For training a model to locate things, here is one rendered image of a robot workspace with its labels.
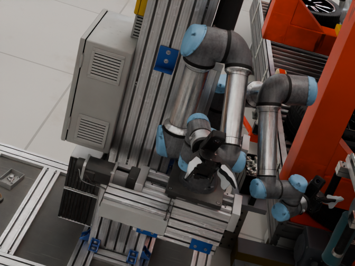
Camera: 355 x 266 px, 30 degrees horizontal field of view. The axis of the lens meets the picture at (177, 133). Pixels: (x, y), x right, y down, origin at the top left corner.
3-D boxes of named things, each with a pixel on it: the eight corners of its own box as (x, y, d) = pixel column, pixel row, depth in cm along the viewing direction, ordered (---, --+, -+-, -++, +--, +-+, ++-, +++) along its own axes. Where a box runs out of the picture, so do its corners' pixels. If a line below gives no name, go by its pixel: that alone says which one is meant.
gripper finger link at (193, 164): (183, 187, 191) (197, 177, 199) (190, 171, 188) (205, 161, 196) (174, 181, 192) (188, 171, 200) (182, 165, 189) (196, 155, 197)
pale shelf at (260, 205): (265, 215, 323) (267, 210, 321) (231, 207, 321) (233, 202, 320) (261, 165, 359) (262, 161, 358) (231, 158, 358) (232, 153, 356)
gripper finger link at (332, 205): (339, 207, 280) (319, 204, 278) (344, 196, 277) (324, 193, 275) (341, 212, 277) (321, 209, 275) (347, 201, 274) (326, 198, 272)
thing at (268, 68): (287, 241, 351) (301, 209, 340) (270, 237, 350) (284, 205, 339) (263, 50, 562) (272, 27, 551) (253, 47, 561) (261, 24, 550)
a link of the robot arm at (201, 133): (216, 133, 211) (193, 125, 209) (218, 141, 207) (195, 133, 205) (207, 151, 214) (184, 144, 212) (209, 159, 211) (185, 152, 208)
